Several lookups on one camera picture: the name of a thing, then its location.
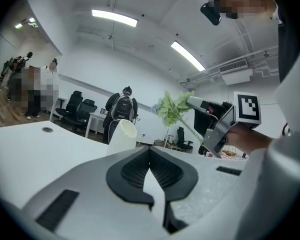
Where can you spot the black backpack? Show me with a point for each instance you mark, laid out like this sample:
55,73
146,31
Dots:
123,107

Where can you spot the person's right hand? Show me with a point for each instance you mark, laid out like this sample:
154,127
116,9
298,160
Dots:
242,139

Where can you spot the small ceiling light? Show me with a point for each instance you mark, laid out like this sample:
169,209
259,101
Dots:
27,22

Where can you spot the low wooden shelf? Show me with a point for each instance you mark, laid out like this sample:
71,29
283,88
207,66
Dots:
165,144

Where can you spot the white vase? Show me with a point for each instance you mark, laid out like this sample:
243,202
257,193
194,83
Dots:
120,139

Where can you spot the small white desk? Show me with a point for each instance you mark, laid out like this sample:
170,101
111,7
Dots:
96,116

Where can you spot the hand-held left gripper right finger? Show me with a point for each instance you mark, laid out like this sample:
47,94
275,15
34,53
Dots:
210,184

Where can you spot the black head-worn camera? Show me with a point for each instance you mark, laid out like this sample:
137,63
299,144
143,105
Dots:
211,12

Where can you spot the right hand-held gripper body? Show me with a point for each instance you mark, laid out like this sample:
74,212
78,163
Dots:
221,131

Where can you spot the white air conditioner unit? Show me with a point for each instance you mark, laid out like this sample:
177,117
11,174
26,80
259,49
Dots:
236,74

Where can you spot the black office chair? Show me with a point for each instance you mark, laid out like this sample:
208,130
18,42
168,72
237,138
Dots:
83,114
73,101
181,136

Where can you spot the green leafy artificial flowers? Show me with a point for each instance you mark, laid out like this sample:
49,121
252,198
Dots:
173,106

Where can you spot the long ceiling light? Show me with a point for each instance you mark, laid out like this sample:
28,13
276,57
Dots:
187,55
115,17

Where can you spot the yellow basket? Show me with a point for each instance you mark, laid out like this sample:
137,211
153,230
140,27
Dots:
229,152

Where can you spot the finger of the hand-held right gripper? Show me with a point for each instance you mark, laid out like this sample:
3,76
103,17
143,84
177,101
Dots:
196,102
202,124

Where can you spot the person's right forearm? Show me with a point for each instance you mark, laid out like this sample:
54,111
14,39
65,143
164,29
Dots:
277,184

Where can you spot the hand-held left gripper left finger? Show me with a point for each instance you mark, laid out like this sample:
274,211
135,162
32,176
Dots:
95,184

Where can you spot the person's torso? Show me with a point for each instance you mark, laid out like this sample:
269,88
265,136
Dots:
290,34

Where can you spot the small picture frame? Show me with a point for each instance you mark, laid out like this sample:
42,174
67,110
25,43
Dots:
103,111

